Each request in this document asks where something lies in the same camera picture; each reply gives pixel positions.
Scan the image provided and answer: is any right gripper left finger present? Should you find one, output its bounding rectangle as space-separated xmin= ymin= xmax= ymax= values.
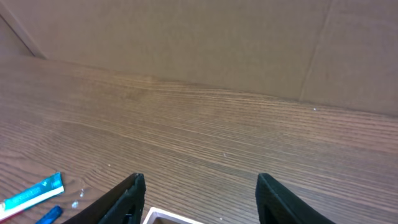
xmin=64 ymin=173 xmax=146 ymax=224

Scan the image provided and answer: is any blue disposable razor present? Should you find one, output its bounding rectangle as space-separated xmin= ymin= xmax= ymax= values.
xmin=35 ymin=205 xmax=63 ymax=224

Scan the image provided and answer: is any teal white toothpaste tube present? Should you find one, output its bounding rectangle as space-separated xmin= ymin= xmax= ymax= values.
xmin=1 ymin=172 xmax=65 ymax=222

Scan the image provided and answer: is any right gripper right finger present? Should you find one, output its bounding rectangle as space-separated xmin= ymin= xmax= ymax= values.
xmin=255 ymin=173 xmax=333 ymax=224

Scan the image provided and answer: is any white cardboard box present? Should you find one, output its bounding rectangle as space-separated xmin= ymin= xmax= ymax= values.
xmin=142 ymin=207 xmax=202 ymax=224

